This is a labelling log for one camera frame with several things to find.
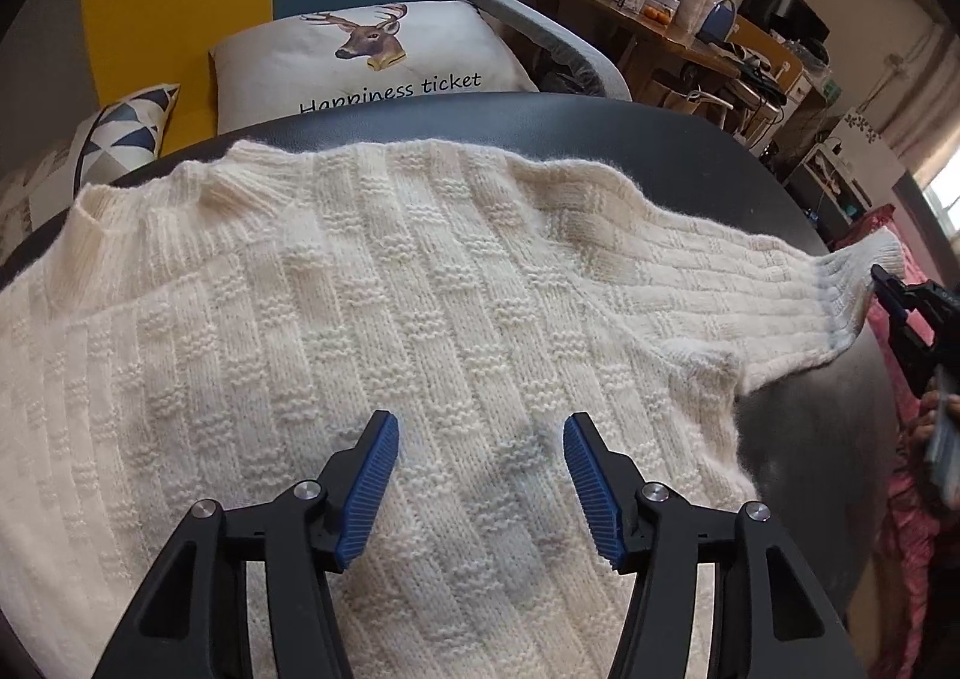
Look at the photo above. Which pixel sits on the small side window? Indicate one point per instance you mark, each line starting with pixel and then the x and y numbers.
pixel 946 199

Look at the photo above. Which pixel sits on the person's right hand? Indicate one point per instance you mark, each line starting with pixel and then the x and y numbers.
pixel 926 420

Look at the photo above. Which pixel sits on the triangle pattern cushion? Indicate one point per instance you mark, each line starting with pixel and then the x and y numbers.
pixel 127 132

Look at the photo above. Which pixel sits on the white low shelf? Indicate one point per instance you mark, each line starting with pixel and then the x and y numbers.
pixel 862 154

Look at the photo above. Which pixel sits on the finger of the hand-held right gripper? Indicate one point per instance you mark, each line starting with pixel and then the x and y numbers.
pixel 919 353
pixel 934 304

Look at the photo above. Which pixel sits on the oranges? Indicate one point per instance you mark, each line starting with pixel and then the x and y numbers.
pixel 657 15

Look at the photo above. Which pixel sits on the black television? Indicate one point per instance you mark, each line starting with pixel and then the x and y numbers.
pixel 784 8

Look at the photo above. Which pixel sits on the wooden television cabinet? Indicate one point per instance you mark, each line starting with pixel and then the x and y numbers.
pixel 802 94

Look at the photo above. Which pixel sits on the wooden desk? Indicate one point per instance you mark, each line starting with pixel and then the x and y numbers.
pixel 607 19

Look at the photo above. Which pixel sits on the pink ruffled bedding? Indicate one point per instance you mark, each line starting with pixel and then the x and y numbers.
pixel 915 559

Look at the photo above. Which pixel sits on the stool with bag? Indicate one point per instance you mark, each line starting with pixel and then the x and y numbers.
pixel 720 19

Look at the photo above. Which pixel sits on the deer print white cushion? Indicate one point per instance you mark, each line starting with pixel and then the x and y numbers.
pixel 420 49

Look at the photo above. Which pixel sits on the cream knit sweater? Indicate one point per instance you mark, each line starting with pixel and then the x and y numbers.
pixel 375 319

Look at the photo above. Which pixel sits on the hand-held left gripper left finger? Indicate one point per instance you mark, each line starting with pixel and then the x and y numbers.
pixel 367 491

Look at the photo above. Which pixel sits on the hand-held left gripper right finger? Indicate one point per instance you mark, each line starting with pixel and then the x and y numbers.
pixel 592 491

